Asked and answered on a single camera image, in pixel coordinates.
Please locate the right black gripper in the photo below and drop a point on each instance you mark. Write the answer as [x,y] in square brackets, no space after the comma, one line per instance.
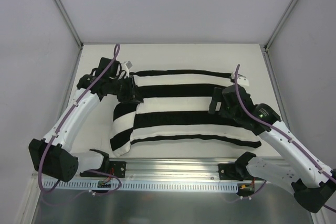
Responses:
[217,102]

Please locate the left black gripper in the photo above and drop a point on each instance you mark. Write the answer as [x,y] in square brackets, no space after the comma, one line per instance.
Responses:
[132,91]

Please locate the black white striped pillowcase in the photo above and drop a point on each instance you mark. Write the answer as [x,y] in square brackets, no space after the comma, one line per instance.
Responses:
[174,107]

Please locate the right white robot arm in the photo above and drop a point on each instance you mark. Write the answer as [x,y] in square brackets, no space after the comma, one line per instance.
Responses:
[308,179]

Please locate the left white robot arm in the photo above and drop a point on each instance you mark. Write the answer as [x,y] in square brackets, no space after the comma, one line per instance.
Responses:
[52,155]

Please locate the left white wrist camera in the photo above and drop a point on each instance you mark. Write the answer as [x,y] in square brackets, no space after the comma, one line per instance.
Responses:
[126,66]

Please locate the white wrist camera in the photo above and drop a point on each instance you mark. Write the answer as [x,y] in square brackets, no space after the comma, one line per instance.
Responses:
[241,80]
[126,66]

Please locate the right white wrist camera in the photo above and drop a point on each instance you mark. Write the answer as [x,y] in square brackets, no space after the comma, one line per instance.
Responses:
[241,80]

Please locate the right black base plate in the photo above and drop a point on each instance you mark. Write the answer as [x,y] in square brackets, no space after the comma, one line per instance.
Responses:
[227,171]

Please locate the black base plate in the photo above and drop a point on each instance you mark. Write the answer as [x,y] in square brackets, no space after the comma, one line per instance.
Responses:
[227,171]
[115,168]

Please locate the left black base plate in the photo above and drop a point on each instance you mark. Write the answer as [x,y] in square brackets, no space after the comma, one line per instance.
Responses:
[115,168]

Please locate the aluminium mounting rail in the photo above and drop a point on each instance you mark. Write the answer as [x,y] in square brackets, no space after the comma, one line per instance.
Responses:
[163,169]

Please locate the white slotted cable duct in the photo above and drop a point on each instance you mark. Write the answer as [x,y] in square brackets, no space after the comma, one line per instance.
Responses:
[133,185]

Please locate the left aluminium frame post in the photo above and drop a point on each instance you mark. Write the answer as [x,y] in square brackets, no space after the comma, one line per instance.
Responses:
[66,18]

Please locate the aluminium frame post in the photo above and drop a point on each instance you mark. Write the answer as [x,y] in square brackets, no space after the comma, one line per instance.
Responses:
[66,18]
[281,22]

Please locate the right aluminium frame post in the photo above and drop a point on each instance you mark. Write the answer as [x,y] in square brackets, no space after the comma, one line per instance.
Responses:
[281,22]

